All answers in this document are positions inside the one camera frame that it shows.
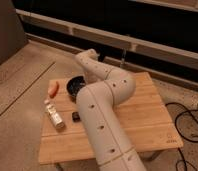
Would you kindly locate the white labelled bottle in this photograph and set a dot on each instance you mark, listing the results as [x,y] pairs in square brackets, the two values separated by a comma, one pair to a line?
[55,117]

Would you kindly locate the low wooden table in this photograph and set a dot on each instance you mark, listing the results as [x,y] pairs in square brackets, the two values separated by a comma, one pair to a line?
[144,117]

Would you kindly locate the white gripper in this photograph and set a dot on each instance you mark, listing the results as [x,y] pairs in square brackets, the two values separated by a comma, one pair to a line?
[89,76]

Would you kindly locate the black rectangular remote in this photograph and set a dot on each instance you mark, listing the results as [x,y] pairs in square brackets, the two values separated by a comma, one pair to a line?
[75,117]

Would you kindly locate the dark ceramic bowl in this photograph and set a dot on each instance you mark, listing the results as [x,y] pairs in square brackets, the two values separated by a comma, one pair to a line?
[74,85]

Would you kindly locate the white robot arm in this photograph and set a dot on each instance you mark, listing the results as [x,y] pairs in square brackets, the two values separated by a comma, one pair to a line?
[112,148]

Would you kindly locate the grey sofa corner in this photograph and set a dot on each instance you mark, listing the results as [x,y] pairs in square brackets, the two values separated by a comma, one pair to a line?
[12,35]

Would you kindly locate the orange carrot toy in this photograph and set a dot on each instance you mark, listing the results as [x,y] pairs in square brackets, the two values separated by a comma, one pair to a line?
[52,92]

